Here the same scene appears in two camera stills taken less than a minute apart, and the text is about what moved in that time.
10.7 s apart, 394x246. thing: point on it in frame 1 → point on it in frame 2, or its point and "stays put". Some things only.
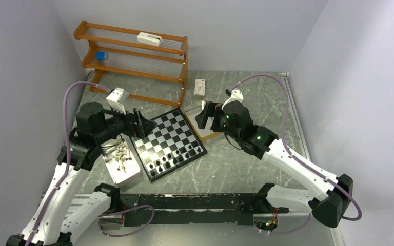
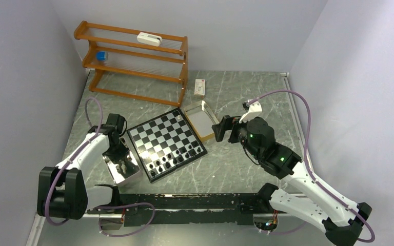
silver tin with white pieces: [120, 158] stays put
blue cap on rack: [100, 56] stays put
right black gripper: [212, 109] → [226, 123]
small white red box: [199, 87] stays put
